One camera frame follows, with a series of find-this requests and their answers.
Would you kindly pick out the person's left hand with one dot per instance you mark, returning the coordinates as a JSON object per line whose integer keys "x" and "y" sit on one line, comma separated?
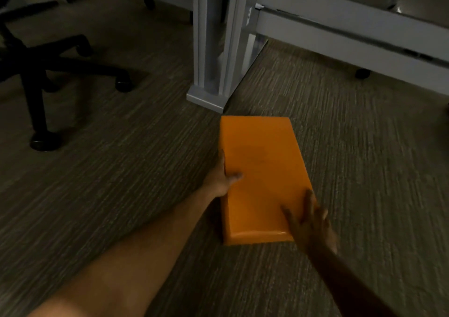
{"x": 217, "y": 182}

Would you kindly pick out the person's right hand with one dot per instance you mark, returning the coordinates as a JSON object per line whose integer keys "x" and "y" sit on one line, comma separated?
{"x": 312, "y": 227}

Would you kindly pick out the person's right thumb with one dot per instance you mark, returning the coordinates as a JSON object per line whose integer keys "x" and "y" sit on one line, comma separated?
{"x": 289, "y": 217}

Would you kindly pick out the person's left thumb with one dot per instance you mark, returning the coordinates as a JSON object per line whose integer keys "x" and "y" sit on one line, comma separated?
{"x": 234, "y": 177}

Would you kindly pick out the orange rectangular box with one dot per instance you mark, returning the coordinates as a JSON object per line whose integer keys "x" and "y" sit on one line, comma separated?
{"x": 261, "y": 176}

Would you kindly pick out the person's right forearm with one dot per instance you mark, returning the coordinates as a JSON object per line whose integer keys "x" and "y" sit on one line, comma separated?
{"x": 345, "y": 285}

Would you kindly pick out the person's left forearm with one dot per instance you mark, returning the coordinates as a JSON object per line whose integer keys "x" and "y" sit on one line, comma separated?
{"x": 129, "y": 260}

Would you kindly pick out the black caster wheel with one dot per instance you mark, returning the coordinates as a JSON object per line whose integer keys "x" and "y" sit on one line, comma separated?
{"x": 363, "y": 73}

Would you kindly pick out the black office chair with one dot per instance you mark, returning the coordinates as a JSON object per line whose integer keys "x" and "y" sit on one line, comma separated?
{"x": 42, "y": 64}

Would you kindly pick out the grey cubicle partition post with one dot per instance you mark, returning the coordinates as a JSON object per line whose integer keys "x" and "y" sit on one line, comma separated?
{"x": 224, "y": 40}

